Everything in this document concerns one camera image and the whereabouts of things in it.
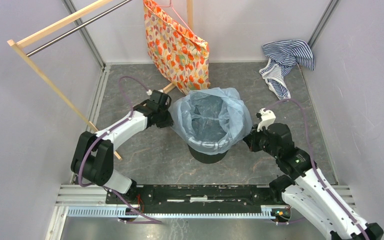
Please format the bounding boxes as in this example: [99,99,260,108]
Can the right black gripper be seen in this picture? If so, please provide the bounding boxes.
[242,122,280,158]

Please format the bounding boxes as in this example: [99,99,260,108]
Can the light blue plastic bag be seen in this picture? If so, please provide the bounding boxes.
[169,87,253,155]

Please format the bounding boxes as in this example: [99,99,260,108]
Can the black plastic trash bin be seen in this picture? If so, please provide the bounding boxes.
[187,96,229,165]

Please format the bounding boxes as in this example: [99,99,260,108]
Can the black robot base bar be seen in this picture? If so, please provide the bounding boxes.
[123,184,292,216]

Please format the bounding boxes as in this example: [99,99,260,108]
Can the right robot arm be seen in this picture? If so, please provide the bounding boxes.
[243,123,384,240]

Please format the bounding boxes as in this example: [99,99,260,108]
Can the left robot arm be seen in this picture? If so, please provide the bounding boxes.
[70,90,173,204]

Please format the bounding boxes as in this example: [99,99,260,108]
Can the floral orange cloth bag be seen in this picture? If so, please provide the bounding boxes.
[143,0,211,95]

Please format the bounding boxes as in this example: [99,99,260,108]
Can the blue striped cloth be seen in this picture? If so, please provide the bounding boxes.
[259,39,315,100]

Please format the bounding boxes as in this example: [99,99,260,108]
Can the pink clothes hanger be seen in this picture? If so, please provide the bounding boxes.
[148,0,209,49]

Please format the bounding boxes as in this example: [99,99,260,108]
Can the wooden clothes rack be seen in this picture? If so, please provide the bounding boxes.
[7,0,195,162]

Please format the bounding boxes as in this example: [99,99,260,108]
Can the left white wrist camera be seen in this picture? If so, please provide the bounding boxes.
[146,89,164,96]

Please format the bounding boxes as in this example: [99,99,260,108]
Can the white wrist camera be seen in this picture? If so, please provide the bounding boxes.
[146,89,164,96]
[257,108,276,132]

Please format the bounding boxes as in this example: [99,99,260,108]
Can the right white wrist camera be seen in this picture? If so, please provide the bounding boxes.
[257,108,276,132]

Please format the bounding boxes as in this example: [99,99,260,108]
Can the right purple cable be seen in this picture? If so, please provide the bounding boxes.
[264,98,372,240]

